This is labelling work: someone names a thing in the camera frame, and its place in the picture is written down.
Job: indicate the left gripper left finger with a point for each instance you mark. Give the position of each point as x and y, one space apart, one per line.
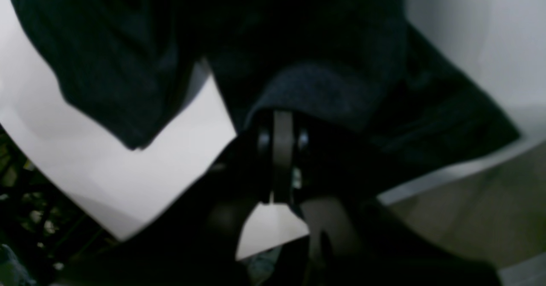
194 242

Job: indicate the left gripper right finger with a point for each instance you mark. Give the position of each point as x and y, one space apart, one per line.
354 239

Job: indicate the black t-shirt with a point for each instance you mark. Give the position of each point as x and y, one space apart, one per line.
382 101

